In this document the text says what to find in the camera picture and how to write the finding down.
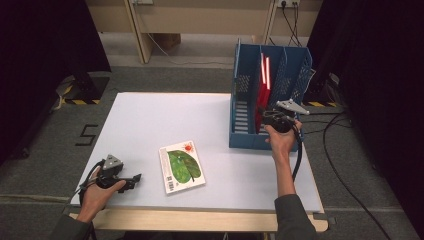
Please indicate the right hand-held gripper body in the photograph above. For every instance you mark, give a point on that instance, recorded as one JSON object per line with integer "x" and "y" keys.
{"x": 291, "y": 106}

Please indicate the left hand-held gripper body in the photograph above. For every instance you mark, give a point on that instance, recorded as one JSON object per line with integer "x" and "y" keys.
{"x": 111, "y": 162}

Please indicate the blue file rack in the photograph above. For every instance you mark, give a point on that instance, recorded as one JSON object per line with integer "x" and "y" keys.
{"x": 245, "y": 141}

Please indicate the white book green leaf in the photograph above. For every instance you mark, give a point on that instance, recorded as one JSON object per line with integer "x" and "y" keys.
{"x": 181, "y": 166}

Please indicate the person's left hand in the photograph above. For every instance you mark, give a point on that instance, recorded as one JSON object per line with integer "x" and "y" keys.
{"x": 95, "y": 200}

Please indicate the person's right hand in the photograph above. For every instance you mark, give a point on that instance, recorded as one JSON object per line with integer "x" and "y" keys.
{"x": 283, "y": 145}

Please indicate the black stand base striped tape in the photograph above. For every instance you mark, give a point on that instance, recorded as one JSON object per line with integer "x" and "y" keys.
{"x": 320, "y": 93}
{"x": 88, "y": 88}

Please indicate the white table board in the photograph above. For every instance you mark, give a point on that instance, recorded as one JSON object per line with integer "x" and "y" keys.
{"x": 140, "y": 126}

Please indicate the wooden table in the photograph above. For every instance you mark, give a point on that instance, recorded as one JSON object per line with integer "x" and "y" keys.
{"x": 200, "y": 221}

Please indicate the black curtain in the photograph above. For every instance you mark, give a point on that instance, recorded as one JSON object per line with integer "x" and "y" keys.
{"x": 383, "y": 83}
{"x": 40, "y": 66}

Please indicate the beige wooden desk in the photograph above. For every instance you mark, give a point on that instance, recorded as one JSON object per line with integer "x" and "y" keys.
{"x": 206, "y": 16}

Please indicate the cardboard box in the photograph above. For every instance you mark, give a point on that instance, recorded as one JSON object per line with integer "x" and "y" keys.
{"x": 170, "y": 40}

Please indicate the white power strip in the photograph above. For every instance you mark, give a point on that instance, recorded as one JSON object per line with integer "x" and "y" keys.
{"x": 143, "y": 1}

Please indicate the wall socket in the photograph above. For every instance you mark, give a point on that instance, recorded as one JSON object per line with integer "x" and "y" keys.
{"x": 290, "y": 2}

